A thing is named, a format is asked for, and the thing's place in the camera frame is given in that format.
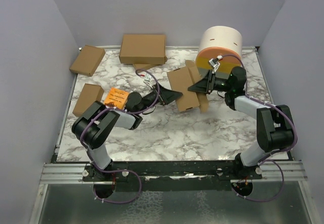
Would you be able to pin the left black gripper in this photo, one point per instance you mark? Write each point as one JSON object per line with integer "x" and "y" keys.
{"x": 168, "y": 95}

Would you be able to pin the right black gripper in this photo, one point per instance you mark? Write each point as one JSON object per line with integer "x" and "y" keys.
{"x": 203, "y": 85}

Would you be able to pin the brown cardboard box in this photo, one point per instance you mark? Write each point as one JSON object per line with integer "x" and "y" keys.
{"x": 180, "y": 80}

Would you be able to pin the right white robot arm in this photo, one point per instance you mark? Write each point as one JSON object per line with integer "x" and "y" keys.
{"x": 275, "y": 128}

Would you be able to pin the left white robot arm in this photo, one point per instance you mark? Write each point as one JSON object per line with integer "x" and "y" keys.
{"x": 93, "y": 127}

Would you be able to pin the small cardboard box under stack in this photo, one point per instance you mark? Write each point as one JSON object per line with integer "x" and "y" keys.
{"x": 143, "y": 66}

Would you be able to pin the large folded cardboard box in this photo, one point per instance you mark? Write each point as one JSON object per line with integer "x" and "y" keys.
{"x": 143, "y": 49}

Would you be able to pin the folded cardboard box front left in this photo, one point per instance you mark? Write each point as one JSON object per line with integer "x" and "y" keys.
{"x": 89, "y": 94}

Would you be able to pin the folded cardboard box back left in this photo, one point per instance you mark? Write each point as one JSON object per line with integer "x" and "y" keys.
{"x": 88, "y": 60}

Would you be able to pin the round pastel drawer cabinet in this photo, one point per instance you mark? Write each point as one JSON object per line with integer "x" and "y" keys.
{"x": 220, "y": 40}

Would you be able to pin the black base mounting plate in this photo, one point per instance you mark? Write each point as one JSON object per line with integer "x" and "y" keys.
{"x": 131, "y": 176}

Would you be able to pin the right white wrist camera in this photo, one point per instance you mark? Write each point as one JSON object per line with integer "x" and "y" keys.
{"x": 214, "y": 63}

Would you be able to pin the aluminium rail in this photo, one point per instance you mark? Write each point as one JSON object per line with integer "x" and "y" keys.
{"x": 62, "y": 173}

